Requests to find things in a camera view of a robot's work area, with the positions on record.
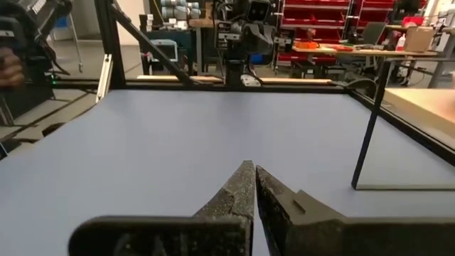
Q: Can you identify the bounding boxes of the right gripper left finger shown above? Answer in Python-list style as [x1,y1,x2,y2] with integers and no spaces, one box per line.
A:
[68,159,257,256]

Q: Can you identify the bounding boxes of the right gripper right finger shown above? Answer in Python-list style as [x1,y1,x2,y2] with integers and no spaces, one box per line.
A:
[255,164,455,256]

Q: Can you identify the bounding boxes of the orange plastic object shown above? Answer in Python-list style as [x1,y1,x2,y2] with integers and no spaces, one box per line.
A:
[294,40,320,50]

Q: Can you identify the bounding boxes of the wooden plank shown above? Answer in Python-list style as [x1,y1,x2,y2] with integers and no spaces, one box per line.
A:
[136,74,224,85]
[260,77,334,86]

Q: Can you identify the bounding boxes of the red bin shelving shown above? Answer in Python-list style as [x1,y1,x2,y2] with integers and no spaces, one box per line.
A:
[279,0,429,67]

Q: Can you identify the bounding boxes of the grey plastic jugs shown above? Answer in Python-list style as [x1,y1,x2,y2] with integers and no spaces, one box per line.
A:
[160,0,202,21]

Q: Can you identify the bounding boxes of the teal grey device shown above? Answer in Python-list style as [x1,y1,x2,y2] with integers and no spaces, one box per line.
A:
[149,38,179,64]

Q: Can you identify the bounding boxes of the grey curved chair back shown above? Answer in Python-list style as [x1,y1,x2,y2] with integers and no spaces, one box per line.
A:
[345,78,378,99]

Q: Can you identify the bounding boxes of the grey office chair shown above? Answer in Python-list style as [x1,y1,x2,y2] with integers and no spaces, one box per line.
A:
[350,21,388,78]

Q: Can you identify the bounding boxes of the long wooden work table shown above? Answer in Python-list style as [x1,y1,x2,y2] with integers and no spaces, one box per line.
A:
[291,44,440,60]

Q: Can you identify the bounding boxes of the white squeeze bottle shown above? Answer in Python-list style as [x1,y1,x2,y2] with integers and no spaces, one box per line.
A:
[395,33,407,53]

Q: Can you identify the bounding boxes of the brown cardboard box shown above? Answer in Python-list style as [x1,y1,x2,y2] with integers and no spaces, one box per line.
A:
[403,26,435,53]

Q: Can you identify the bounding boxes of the silver aluminium bar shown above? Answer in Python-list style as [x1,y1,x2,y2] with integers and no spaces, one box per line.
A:
[95,53,114,105]

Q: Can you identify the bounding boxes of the person's hand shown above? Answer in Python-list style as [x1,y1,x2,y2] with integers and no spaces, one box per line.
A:
[0,48,25,89]

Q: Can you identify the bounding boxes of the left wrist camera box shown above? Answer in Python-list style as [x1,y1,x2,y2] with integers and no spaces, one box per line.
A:
[247,0,274,23]

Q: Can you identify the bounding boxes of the black diagonal frame brace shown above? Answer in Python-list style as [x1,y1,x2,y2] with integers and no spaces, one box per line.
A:
[112,1,195,86]

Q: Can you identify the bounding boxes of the black table frame rail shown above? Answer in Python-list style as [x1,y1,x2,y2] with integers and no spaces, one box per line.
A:
[53,80,455,166]

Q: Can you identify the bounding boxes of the black aluminium frame post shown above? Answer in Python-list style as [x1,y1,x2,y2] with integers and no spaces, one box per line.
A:
[94,0,126,90]

